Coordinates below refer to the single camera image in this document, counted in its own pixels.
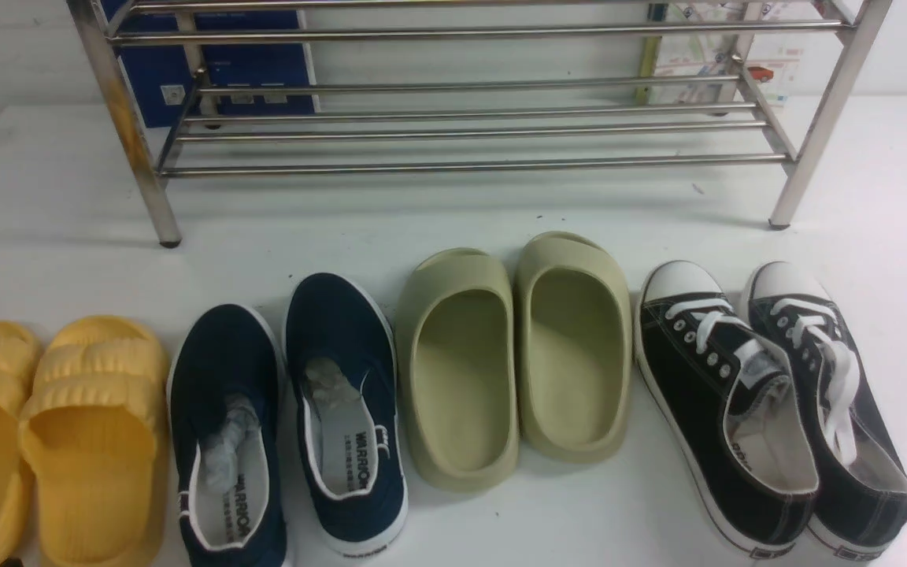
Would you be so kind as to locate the right yellow foam slipper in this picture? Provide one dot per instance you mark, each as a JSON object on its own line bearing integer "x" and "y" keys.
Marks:
{"x": 93, "y": 432}

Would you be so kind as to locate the white printed poster board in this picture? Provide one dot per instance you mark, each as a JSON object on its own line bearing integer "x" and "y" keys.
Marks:
{"x": 772, "y": 60}

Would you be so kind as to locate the right black canvas sneaker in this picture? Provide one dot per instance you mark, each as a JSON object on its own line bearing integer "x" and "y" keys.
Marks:
{"x": 861, "y": 505}

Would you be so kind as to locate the left black canvas sneaker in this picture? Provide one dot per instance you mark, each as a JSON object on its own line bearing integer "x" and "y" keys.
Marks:
{"x": 732, "y": 405}

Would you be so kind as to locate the right olive foam slipper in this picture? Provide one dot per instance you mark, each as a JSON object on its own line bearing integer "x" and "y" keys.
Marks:
{"x": 574, "y": 344}

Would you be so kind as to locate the navy canvas shoe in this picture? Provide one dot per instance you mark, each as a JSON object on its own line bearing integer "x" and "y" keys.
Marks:
{"x": 339, "y": 350}
{"x": 224, "y": 393}

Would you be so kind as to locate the stainless steel shoe rack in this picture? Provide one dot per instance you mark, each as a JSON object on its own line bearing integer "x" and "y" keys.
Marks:
{"x": 102, "y": 37}

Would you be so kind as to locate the blue box behind rack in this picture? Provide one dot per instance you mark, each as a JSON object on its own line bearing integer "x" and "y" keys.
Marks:
{"x": 160, "y": 76}

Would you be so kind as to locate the left olive foam slipper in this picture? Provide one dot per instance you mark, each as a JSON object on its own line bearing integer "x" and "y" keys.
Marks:
{"x": 454, "y": 340}

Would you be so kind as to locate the black canvas sneaker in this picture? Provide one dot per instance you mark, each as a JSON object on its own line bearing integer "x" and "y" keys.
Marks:
{"x": 732, "y": 405}
{"x": 861, "y": 505}

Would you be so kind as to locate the olive foam slipper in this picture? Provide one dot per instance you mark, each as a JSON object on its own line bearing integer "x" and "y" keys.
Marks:
{"x": 454, "y": 340}
{"x": 574, "y": 344}

